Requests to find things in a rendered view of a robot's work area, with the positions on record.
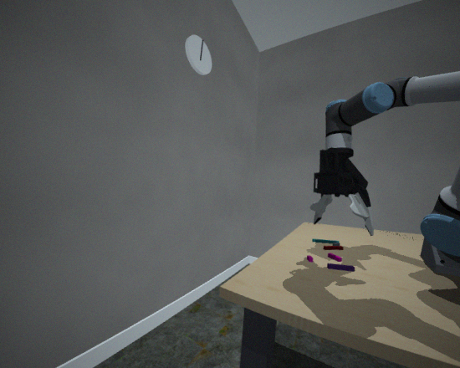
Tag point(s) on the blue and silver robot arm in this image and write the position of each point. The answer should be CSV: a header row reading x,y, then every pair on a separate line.
x,y
442,227

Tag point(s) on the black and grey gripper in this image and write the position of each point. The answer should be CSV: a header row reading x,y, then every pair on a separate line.
x,y
343,182

